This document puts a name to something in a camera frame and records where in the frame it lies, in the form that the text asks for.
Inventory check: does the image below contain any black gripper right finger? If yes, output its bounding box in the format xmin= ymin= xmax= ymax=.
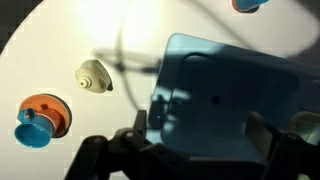
xmin=244 ymin=111 xmax=320 ymax=180

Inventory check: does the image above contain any blue toy cup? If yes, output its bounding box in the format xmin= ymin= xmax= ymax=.
xmin=13 ymin=107 xmax=56 ymax=149

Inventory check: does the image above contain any cream detergent bottle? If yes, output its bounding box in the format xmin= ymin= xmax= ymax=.
xmin=74 ymin=58 xmax=115 ymax=94

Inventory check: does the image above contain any small blue cup orange base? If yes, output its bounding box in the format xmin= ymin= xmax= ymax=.
xmin=231 ymin=0 xmax=270 ymax=15

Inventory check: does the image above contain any blue toy sink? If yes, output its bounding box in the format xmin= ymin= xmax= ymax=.
xmin=145 ymin=32 xmax=320 ymax=168

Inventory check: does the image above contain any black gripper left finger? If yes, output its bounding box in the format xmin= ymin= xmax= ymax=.
xmin=64 ymin=109 xmax=161 ymax=180

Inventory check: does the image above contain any orange toy saucer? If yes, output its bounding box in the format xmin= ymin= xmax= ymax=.
xmin=17 ymin=93 xmax=73 ymax=139

